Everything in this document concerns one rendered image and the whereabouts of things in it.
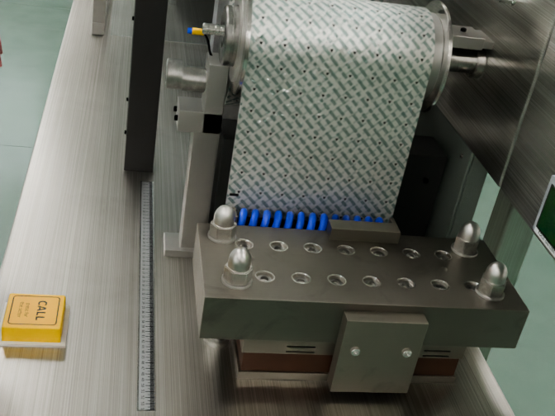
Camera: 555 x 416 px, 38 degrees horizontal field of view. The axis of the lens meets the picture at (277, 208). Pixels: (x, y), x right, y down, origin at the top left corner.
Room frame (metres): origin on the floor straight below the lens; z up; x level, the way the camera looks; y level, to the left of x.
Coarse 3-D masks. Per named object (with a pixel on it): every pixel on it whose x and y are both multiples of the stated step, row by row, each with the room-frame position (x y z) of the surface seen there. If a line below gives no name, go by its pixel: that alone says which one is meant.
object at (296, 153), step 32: (256, 96) 0.93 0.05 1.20; (288, 96) 0.94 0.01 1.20; (320, 96) 0.95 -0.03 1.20; (256, 128) 0.94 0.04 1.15; (288, 128) 0.95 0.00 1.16; (320, 128) 0.96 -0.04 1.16; (352, 128) 0.96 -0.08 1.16; (384, 128) 0.97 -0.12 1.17; (256, 160) 0.94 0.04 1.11; (288, 160) 0.95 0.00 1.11; (320, 160) 0.96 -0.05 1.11; (352, 160) 0.97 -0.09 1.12; (384, 160) 0.98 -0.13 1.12; (256, 192) 0.94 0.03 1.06; (288, 192) 0.95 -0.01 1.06; (320, 192) 0.96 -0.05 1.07; (352, 192) 0.97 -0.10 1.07; (384, 192) 0.98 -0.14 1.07
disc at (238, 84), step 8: (248, 0) 0.95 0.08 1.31; (248, 8) 0.94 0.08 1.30; (248, 16) 0.93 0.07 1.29; (248, 24) 0.93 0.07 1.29; (248, 32) 0.92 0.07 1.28; (248, 40) 0.92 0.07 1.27; (248, 48) 0.92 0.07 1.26; (248, 56) 0.92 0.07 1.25; (240, 64) 0.94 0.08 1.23; (240, 72) 0.93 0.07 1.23; (240, 80) 0.93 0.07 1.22; (232, 88) 0.98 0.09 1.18; (240, 88) 0.94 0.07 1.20
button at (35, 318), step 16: (16, 304) 0.79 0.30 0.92; (32, 304) 0.79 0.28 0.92; (48, 304) 0.80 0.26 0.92; (64, 304) 0.81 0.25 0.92; (16, 320) 0.76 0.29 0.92; (32, 320) 0.76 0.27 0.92; (48, 320) 0.77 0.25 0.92; (16, 336) 0.75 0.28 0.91; (32, 336) 0.75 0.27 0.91; (48, 336) 0.75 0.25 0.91
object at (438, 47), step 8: (240, 0) 0.98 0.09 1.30; (240, 8) 0.97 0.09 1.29; (240, 16) 0.96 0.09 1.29; (432, 16) 1.04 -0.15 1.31; (240, 24) 0.95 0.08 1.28; (440, 24) 1.02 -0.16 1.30; (240, 32) 0.94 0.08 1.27; (440, 32) 1.01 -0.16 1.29; (240, 40) 0.94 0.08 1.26; (440, 40) 1.00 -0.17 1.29; (240, 48) 0.93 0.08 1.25; (440, 48) 1.00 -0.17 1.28; (240, 56) 0.93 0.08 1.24; (440, 56) 0.99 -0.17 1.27; (440, 64) 0.99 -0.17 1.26; (232, 72) 0.97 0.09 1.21; (432, 72) 0.99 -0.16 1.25; (232, 80) 0.96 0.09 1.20; (432, 80) 0.99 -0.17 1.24; (432, 88) 1.00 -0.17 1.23
